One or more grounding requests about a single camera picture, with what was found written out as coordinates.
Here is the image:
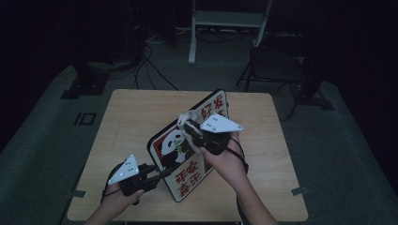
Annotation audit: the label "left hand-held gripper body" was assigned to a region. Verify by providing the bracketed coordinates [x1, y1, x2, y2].
[107, 153, 161, 198]

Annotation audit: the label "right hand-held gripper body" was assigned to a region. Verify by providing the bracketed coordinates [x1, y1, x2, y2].
[191, 112, 244, 157]

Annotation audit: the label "panda picture board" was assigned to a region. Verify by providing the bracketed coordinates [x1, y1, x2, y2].
[146, 88, 230, 203]

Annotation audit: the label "person's left hand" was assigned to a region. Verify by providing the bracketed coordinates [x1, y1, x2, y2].
[99, 182, 146, 215]

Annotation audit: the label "person's right hand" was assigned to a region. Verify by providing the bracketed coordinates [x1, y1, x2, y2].
[200, 130, 251, 189]

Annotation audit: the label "black folding chair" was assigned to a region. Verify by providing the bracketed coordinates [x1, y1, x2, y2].
[236, 37, 306, 122]

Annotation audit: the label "black stand base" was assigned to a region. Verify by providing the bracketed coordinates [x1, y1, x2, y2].
[294, 46, 335, 112]
[60, 60, 111, 100]

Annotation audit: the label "dark equipment rack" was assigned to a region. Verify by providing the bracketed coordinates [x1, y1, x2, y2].
[124, 0, 148, 65]

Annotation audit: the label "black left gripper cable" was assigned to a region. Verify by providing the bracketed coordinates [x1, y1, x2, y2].
[99, 184, 121, 204]

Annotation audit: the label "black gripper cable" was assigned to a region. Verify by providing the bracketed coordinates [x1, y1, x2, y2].
[223, 136, 251, 175]
[99, 184, 121, 204]

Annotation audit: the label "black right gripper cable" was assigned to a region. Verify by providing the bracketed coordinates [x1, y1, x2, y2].
[223, 136, 251, 175]

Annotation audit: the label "long black floor cable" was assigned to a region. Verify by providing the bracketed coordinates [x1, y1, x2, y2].
[132, 40, 180, 92]

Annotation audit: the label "black cable loops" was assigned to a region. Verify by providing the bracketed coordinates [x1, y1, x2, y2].
[194, 29, 250, 45]

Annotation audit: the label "white metal stand frame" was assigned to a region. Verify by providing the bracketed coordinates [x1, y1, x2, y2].
[188, 0, 273, 66]

